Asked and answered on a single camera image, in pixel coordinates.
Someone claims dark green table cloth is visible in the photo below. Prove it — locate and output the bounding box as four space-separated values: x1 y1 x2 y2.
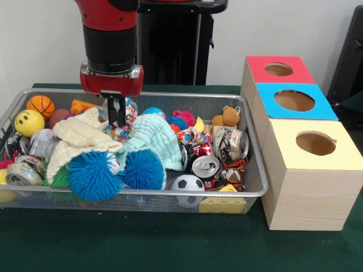
0 83 363 272
330 92 363 137

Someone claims cream knitted cloth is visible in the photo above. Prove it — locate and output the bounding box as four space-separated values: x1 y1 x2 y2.
45 107 123 185

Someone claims mint knitted cloth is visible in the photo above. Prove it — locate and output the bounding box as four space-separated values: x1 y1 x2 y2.
112 114 184 190

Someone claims metal mesh bin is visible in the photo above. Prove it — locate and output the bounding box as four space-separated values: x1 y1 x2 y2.
0 88 269 214

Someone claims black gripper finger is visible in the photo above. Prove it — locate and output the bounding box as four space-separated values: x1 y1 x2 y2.
106 95 117 126
116 95 126 128

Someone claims crushed red soda can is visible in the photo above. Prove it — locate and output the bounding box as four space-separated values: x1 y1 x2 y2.
192 155 223 190

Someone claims blue fuzzy ball with eye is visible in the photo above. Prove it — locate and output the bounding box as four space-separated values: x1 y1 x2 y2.
66 150 126 202

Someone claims yellow smiley ball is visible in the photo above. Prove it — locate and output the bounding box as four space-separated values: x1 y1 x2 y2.
14 109 45 138

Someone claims black and white soccer ball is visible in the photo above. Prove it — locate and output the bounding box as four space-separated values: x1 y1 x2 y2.
171 175 205 192

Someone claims blue spiky ball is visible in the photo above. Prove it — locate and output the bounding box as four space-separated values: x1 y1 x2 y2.
121 150 165 191

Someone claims crushed silver soda can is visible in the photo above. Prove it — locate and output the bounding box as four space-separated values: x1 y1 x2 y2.
212 126 250 161

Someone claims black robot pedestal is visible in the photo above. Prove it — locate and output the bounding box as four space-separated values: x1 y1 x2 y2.
136 0 229 86

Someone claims colourful patchwork cloth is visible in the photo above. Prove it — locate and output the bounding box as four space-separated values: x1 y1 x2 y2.
102 106 138 143

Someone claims black upright panel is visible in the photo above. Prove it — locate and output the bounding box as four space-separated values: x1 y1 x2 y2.
326 5 363 100

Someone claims orange toy basketball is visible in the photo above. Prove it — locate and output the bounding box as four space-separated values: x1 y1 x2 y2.
26 95 56 121

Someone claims brown teddy bear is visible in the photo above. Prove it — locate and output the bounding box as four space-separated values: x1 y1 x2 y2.
211 105 241 128

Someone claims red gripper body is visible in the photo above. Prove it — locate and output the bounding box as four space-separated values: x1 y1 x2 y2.
79 61 145 97

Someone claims wooden box with three holes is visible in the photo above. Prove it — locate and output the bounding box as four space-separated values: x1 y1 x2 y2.
240 55 363 232

